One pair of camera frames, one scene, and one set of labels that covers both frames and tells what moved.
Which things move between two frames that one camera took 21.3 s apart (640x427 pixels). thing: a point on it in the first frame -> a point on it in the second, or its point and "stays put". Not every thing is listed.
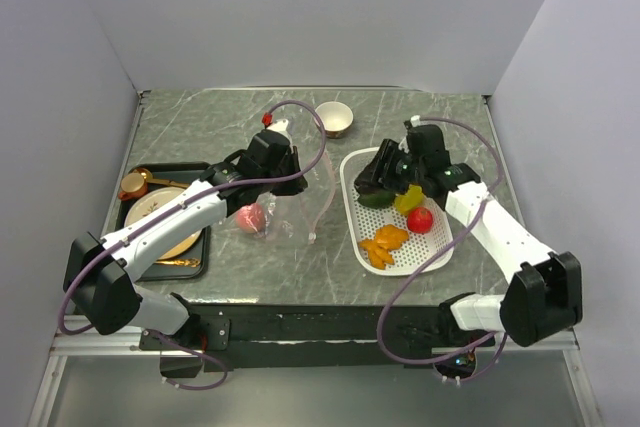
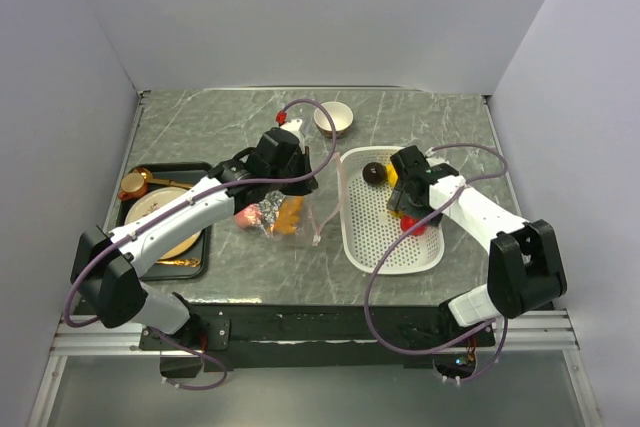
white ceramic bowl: [336, 117] stays put
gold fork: [181, 262] stays put
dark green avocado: [376, 197] -> [270, 205]
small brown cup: [133, 186] stays put
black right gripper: [387, 153] -> [399, 201]
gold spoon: [148, 176] stays put
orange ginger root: [387, 238] -> [289, 215]
